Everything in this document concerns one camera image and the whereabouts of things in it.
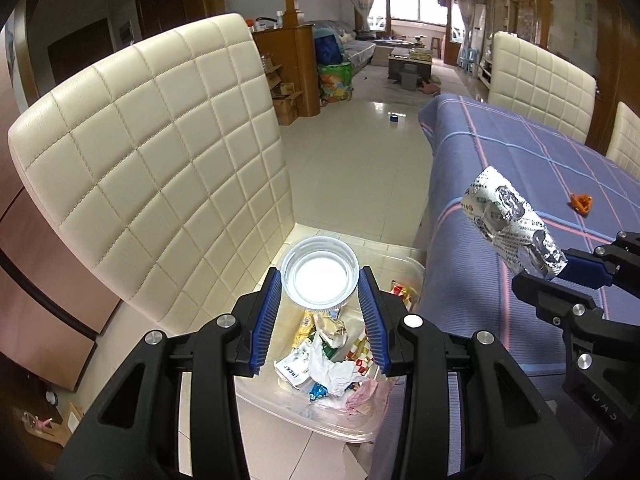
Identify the pink paper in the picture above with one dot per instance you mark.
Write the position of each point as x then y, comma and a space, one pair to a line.
365, 395

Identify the blue plastic stools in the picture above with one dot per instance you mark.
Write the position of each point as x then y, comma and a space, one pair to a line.
468, 57

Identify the cream quilted dining chair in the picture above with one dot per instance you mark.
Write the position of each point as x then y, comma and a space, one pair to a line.
540, 80
627, 140

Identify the covered sofa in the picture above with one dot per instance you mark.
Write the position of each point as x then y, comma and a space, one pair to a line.
360, 52

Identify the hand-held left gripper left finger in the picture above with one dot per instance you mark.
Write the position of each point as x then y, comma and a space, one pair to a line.
265, 320

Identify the orange peel piece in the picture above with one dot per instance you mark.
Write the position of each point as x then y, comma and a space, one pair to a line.
581, 203

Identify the green white packet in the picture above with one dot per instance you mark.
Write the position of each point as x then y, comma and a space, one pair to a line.
292, 370

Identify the blue candy wrapper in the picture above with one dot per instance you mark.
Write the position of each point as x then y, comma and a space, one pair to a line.
317, 392

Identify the large cream quilted chair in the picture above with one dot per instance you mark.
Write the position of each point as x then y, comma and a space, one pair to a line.
150, 160

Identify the dark coffee table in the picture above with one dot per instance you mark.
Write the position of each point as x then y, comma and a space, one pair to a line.
410, 60

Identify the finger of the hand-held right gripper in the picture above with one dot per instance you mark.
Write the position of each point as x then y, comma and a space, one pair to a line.
585, 266
550, 295

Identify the red yellow snack wrapper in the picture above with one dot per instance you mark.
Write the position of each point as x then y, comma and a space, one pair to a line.
404, 295

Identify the blue plaid tablecloth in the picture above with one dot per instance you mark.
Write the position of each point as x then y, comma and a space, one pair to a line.
500, 145

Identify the white plastic lid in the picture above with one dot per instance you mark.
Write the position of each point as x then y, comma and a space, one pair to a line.
320, 275

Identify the silver blister pack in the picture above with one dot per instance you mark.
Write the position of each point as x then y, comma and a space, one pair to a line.
510, 220

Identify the large cardboard box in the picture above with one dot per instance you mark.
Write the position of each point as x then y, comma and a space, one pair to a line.
287, 107

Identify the pink brown cabinet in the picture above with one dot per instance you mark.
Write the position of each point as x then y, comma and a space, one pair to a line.
40, 310

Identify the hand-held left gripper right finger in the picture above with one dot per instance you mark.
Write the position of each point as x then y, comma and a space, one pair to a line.
374, 320

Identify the dark wooden door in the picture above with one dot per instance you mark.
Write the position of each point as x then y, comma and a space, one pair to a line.
80, 50

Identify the white standing air conditioner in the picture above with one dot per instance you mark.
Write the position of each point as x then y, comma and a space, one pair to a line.
480, 35

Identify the colourful woven bag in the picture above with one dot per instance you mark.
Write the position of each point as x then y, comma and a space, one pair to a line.
335, 82

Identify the wooden partition cabinet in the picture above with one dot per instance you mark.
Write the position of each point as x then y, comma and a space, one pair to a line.
300, 60

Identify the gold foil wrapper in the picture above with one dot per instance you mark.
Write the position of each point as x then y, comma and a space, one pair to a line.
330, 330

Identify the white tissue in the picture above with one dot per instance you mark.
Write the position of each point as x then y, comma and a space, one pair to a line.
325, 365

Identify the small cardboard box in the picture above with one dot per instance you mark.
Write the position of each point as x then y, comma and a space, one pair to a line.
272, 75

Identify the blue storage bag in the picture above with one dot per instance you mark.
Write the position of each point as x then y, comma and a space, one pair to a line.
327, 47

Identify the clear plastic container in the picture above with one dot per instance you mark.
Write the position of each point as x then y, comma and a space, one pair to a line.
320, 417

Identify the flat cardboard box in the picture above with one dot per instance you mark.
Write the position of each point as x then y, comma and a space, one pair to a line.
75, 417

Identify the bright window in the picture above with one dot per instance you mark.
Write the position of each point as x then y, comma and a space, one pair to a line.
417, 2

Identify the grey plastic stool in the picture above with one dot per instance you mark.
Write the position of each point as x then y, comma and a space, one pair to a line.
408, 80

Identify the pair of slippers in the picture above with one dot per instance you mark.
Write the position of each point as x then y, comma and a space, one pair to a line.
430, 86

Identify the red white wrapper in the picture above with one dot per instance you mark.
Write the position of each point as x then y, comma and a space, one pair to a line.
361, 355

